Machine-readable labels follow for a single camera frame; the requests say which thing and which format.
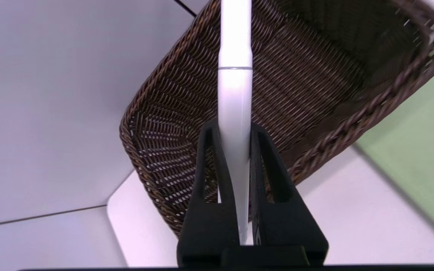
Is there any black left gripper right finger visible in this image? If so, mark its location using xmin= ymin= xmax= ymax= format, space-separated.
xmin=249 ymin=122 xmax=329 ymax=268

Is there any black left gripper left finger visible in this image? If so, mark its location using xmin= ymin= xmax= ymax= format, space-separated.
xmin=177 ymin=119 xmax=241 ymax=268

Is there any white marker pen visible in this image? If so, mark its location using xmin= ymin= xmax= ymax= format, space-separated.
xmin=217 ymin=0 xmax=254 ymax=246

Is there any dark brown wicker basket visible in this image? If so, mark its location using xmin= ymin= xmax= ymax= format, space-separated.
xmin=119 ymin=0 xmax=434 ymax=238

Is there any light green plastic tray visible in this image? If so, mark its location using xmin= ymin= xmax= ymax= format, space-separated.
xmin=355 ymin=26 xmax=434 ymax=245

